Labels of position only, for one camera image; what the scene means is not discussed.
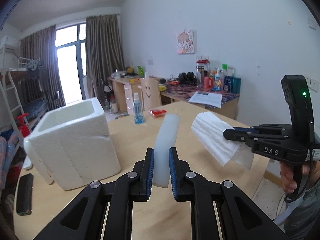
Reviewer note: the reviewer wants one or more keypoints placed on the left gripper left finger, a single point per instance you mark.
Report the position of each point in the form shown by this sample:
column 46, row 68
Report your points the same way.
column 104, row 211

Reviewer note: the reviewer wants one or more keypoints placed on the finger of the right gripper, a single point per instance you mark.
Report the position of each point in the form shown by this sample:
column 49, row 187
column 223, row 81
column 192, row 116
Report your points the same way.
column 238, row 133

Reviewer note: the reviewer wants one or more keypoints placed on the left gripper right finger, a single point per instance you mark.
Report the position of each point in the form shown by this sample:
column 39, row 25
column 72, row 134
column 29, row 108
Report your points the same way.
column 218, row 211

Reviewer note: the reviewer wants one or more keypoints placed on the white tissue pack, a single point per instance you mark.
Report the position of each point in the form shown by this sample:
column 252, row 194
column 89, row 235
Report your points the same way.
column 208, row 129

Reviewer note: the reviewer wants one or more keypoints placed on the blue face mask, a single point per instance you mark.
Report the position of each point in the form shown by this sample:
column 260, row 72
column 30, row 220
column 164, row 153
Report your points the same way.
column 166, row 139

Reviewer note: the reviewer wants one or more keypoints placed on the grey jacket forearm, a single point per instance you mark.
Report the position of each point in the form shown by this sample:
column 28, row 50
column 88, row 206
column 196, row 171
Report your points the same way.
column 301, row 220

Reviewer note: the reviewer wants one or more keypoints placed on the white paper sheet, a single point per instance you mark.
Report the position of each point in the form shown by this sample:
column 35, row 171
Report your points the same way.
column 206, row 98

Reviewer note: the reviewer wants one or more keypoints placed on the black smartphone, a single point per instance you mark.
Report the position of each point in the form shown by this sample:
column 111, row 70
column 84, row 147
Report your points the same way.
column 24, row 195

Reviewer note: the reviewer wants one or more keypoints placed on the white styrofoam box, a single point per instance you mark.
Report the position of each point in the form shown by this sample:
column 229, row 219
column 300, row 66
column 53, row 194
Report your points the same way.
column 72, row 146

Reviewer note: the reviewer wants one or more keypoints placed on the white remote control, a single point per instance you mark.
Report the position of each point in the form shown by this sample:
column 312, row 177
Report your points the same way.
column 27, row 163

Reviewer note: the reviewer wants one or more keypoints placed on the patterned cloth desk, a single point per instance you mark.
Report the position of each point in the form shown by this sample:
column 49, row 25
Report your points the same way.
column 224, row 103

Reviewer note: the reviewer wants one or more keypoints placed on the clear red-lid bottle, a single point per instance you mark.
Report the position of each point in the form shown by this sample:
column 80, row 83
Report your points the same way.
column 202, row 67

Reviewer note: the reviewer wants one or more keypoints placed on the red snack packet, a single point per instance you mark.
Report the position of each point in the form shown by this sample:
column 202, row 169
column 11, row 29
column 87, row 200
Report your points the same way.
column 156, row 113

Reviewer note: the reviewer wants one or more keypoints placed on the wooden smiley chair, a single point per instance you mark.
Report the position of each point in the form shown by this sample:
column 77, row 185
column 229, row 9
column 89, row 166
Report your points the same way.
column 150, row 93

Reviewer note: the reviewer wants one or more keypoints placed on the white lotion pump bottle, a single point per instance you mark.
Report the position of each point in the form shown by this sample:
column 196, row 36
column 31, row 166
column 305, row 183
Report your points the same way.
column 24, row 125

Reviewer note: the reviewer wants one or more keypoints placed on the blue plaid quilt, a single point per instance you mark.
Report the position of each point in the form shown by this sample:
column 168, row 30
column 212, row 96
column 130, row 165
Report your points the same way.
column 9, row 140

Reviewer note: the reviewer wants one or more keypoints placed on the blue spray bottle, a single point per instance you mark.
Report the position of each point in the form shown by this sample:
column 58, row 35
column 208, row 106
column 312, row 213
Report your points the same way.
column 138, row 109

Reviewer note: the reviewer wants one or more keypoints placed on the wooden desk with drawers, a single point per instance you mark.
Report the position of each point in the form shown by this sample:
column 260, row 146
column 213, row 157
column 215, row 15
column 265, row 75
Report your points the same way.
column 124, row 90

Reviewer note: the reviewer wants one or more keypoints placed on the metal bunk bed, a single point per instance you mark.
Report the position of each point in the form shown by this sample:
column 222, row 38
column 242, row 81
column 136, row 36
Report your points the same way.
column 14, row 70

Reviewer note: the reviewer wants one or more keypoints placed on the right brown curtain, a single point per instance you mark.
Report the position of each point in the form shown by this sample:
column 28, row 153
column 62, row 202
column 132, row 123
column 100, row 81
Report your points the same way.
column 104, row 52

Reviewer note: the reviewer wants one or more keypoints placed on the brown curtain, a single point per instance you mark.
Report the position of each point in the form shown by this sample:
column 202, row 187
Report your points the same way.
column 43, row 80
column 104, row 52

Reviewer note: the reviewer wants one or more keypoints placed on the left brown curtain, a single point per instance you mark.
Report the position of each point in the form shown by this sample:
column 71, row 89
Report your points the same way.
column 43, row 80

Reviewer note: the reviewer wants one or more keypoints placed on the white air conditioner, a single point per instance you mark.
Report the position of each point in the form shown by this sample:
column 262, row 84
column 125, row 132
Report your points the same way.
column 9, row 44

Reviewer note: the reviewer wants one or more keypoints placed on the anime girl wall picture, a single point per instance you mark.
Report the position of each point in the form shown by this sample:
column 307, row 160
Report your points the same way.
column 185, row 42

